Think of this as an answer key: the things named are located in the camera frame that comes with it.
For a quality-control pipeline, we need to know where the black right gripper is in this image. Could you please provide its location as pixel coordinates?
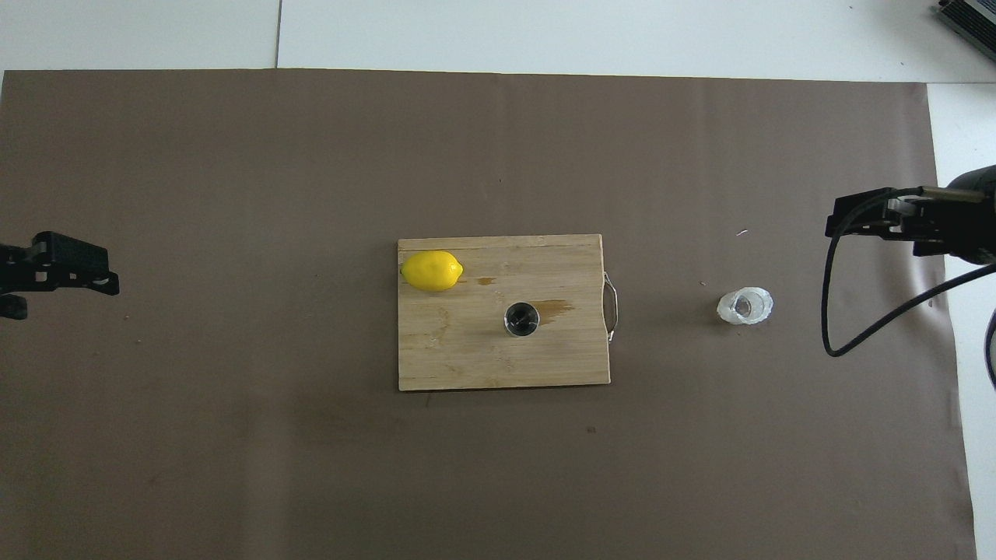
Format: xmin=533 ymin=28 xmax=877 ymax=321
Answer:
xmin=826 ymin=165 xmax=996 ymax=263

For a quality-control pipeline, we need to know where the clear plastic cup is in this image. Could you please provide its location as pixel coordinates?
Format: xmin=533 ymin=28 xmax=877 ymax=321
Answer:
xmin=717 ymin=286 xmax=775 ymax=327

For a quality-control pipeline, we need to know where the steel jigger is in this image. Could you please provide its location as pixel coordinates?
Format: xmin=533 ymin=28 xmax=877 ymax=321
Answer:
xmin=504 ymin=302 xmax=541 ymax=338

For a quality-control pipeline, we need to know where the grey metal device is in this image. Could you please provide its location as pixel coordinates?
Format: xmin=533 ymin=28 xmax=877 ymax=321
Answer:
xmin=936 ymin=0 xmax=996 ymax=65

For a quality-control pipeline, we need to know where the yellow lemon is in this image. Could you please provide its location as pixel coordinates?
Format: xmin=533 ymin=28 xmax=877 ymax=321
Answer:
xmin=400 ymin=250 xmax=465 ymax=292

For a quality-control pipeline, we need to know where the wooden cutting board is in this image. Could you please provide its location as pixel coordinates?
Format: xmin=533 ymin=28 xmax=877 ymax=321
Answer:
xmin=397 ymin=234 xmax=620 ymax=392

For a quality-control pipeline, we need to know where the brown paper table mat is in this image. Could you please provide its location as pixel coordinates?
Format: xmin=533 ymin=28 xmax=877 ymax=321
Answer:
xmin=0 ymin=68 xmax=977 ymax=560

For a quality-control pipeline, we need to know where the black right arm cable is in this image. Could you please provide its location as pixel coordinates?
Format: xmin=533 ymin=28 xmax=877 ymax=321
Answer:
xmin=822 ymin=187 xmax=996 ymax=390

